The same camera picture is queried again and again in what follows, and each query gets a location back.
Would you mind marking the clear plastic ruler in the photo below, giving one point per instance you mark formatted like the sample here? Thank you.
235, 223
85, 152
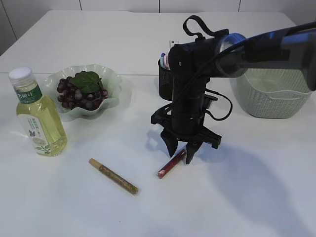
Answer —
172, 43

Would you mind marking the green tea plastic bottle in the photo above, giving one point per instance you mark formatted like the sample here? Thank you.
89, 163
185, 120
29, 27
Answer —
37, 114

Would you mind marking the blue scissors with cover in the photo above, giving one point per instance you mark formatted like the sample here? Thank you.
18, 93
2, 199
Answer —
161, 60

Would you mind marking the green wavy glass plate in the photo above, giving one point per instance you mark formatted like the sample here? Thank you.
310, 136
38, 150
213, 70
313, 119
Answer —
110, 80

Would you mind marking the green woven plastic basket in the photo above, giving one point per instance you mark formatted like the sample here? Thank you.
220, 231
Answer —
271, 93

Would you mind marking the purple artificial grape bunch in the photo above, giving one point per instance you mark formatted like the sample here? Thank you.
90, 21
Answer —
84, 90

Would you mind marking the black mesh pen holder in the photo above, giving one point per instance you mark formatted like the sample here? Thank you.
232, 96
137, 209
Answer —
165, 83

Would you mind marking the red marker pen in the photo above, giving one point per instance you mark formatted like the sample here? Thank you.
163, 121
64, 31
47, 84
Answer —
172, 163

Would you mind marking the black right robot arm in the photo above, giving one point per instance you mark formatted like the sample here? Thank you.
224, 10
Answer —
221, 54

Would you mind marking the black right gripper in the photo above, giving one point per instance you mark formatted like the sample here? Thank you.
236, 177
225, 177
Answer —
184, 129

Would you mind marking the gold glitter marker pen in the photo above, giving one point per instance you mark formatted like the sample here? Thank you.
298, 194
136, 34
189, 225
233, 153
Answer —
114, 177

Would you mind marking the pink purple small scissors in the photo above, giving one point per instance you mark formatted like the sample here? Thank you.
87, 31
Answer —
166, 62

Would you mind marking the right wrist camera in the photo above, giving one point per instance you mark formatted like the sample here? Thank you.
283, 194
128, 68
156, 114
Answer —
207, 101

